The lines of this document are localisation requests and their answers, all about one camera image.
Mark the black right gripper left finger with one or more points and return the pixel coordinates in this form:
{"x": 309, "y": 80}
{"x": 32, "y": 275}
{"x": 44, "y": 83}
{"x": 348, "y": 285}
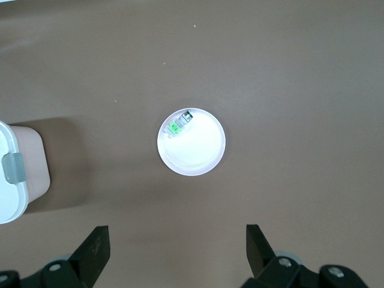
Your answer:
{"x": 87, "y": 258}

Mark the white lidded storage box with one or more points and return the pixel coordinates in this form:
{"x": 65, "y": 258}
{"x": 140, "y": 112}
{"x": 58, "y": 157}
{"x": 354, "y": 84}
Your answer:
{"x": 12, "y": 195}

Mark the pink round plate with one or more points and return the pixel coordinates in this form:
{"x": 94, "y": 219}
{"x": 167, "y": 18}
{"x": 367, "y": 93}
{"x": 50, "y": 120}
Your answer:
{"x": 198, "y": 153}

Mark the green push-button switch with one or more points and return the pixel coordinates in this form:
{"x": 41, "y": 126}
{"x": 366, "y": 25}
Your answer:
{"x": 177, "y": 125}

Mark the brown table mat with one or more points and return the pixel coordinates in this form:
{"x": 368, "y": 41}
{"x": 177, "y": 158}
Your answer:
{"x": 270, "y": 90}

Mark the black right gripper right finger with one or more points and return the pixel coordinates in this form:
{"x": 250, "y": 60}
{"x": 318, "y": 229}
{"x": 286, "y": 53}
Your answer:
{"x": 264, "y": 264}

